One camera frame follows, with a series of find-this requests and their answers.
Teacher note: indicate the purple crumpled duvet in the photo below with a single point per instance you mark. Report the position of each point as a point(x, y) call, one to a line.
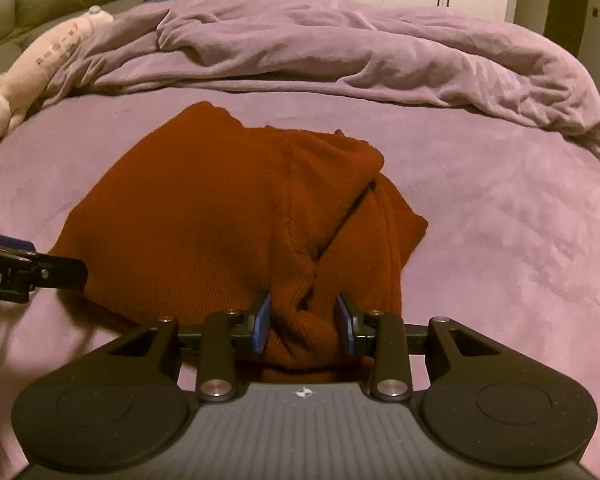
point(410, 55)

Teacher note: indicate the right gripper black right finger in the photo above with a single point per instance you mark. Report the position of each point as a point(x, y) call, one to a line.
point(355, 328)

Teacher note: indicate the purple bed sheet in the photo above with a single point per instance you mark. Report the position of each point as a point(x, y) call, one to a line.
point(513, 241)

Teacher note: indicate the rust orange knit sweater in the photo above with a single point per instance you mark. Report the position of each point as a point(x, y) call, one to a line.
point(205, 213)

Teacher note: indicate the pink plush toy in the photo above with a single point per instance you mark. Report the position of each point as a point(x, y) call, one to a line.
point(26, 80)

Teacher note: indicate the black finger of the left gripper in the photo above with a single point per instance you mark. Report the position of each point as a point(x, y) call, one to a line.
point(58, 272)

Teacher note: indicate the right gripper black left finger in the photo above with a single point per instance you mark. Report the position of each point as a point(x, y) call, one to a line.
point(250, 328)

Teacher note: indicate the dark doorway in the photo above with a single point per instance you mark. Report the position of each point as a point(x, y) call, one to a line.
point(565, 23)

